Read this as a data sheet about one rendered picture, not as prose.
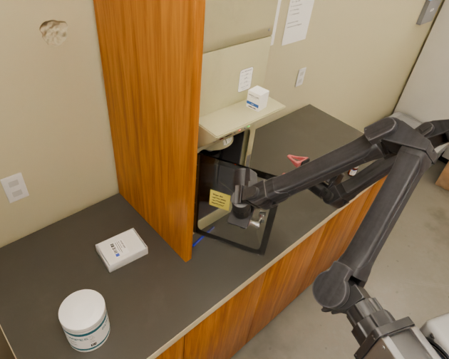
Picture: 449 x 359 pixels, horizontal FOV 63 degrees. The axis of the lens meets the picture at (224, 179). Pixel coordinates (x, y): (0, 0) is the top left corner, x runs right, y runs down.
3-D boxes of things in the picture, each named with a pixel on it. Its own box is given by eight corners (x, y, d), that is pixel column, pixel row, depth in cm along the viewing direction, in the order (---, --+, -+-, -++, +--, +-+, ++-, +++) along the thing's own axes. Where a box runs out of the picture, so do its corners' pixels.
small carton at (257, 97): (245, 106, 121) (248, 90, 117) (254, 101, 125) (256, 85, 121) (257, 112, 119) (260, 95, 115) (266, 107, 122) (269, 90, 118)
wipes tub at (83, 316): (60, 329, 117) (50, 305, 107) (97, 305, 124) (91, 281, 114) (79, 362, 110) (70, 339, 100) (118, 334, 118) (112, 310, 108)
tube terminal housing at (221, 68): (152, 204, 162) (142, 27, 112) (207, 175, 180) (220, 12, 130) (187, 238, 150) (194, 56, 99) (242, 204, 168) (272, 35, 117)
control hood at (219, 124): (190, 146, 119) (191, 120, 112) (258, 116, 137) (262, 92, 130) (214, 164, 113) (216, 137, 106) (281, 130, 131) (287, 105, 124)
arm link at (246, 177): (256, 196, 100) (274, 206, 106) (258, 159, 105) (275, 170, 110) (223, 203, 107) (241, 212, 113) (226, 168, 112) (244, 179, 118)
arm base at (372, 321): (356, 364, 73) (379, 336, 65) (334, 326, 78) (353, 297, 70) (390, 350, 75) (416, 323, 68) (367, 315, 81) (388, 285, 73)
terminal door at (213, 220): (192, 230, 147) (196, 151, 120) (264, 256, 140) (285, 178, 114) (191, 231, 146) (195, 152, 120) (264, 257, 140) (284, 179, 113)
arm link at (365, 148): (399, 129, 79) (413, 151, 87) (390, 110, 82) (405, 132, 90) (243, 203, 101) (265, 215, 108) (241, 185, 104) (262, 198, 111)
